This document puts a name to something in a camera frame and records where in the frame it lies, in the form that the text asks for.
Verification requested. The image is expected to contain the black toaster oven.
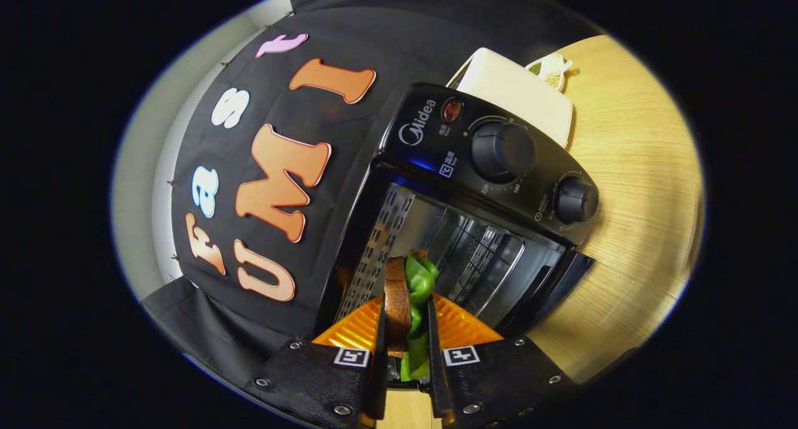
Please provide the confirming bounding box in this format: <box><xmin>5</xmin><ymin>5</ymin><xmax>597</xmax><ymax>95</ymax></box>
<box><xmin>318</xmin><ymin>83</ymin><xmax>600</xmax><ymax>339</ymax></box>

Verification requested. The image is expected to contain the white dish with grains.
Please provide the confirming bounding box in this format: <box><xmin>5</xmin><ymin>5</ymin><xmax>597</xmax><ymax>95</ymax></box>
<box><xmin>526</xmin><ymin>53</ymin><xmax>574</xmax><ymax>93</ymax></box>

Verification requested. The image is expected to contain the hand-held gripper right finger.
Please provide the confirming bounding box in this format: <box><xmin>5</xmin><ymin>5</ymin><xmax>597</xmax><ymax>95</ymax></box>
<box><xmin>426</xmin><ymin>292</ymin><xmax>580</xmax><ymax>429</ymax></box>

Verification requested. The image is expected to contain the white bread toaster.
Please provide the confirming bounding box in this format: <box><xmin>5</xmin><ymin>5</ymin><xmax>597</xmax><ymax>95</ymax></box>
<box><xmin>446</xmin><ymin>47</ymin><xmax>574</xmax><ymax>149</ymax></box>

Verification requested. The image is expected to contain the bread and lettuce sandwich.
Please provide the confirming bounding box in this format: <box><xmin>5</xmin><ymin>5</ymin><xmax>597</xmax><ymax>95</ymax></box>
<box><xmin>383</xmin><ymin>249</ymin><xmax>440</xmax><ymax>383</ymax></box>

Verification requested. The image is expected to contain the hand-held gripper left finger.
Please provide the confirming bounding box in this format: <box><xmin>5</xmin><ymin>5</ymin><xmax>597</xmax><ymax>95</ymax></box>
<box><xmin>246</xmin><ymin>295</ymin><xmax>388</xmax><ymax>429</ymax></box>

